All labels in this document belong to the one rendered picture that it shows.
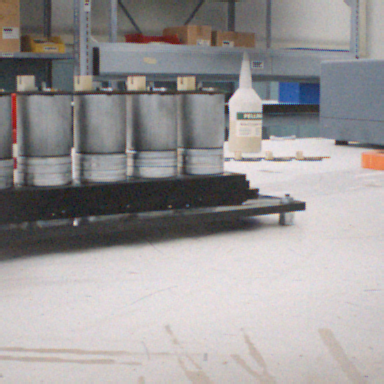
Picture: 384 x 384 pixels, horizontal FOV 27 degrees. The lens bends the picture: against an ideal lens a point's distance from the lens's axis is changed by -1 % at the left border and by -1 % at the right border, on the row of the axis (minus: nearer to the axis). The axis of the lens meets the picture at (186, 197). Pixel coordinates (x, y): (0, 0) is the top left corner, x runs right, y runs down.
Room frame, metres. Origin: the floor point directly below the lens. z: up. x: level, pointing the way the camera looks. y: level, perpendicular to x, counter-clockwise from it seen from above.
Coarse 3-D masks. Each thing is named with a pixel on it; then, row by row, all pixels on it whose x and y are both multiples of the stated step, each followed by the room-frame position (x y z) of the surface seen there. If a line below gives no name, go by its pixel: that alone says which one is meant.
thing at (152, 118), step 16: (128, 96) 0.38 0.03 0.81; (144, 96) 0.37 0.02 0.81; (160, 96) 0.37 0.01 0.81; (176, 96) 0.38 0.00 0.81; (128, 112) 0.38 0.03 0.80; (144, 112) 0.37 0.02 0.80; (160, 112) 0.37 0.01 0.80; (176, 112) 0.38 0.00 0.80; (128, 128) 0.38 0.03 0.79; (144, 128) 0.37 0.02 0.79; (160, 128) 0.37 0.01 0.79; (176, 128) 0.38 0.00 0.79; (128, 144) 0.38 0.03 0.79; (144, 144) 0.37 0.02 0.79; (160, 144) 0.37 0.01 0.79; (176, 144) 0.38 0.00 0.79; (128, 160) 0.38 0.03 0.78; (144, 160) 0.37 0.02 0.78; (160, 160) 0.37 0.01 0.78; (176, 160) 0.38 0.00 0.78; (128, 176) 0.38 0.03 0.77; (144, 176) 0.37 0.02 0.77; (160, 176) 0.37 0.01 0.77; (176, 176) 0.38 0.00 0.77
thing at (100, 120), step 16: (80, 96) 0.36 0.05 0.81; (96, 96) 0.35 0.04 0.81; (112, 96) 0.36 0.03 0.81; (80, 112) 0.36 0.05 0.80; (96, 112) 0.35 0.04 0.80; (112, 112) 0.36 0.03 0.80; (80, 128) 0.36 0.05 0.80; (96, 128) 0.35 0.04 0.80; (112, 128) 0.36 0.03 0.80; (80, 144) 0.36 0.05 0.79; (96, 144) 0.35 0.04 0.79; (112, 144) 0.36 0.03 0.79; (80, 160) 0.36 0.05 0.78; (96, 160) 0.35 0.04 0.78; (112, 160) 0.36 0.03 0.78; (80, 176) 0.36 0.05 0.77; (96, 176) 0.35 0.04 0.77; (112, 176) 0.36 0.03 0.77
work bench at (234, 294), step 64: (320, 192) 0.48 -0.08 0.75; (0, 256) 0.29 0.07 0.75; (64, 256) 0.30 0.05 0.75; (128, 256) 0.30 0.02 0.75; (192, 256) 0.30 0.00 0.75; (256, 256) 0.30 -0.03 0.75; (320, 256) 0.30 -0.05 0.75; (0, 320) 0.21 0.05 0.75; (64, 320) 0.21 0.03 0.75; (128, 320) 0.21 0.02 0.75; (192, 320) 0.21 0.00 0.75; (256, 320) 0.21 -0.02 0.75; (320, 320) 0.21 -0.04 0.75
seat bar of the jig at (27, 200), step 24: (0, 192) 0.32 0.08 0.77; (24, 192) 0.33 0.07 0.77; (48, 192) 0.34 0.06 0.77; (72, 192) 0.34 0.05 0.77; (96, 192) 0.35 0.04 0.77; (120, 192) 0.35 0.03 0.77; (144, 192) 0.36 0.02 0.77; (168, 192) 0.37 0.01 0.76; (192, 192) 0.38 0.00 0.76; (216, 192) 0.38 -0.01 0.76; (240, 192) 0.39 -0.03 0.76
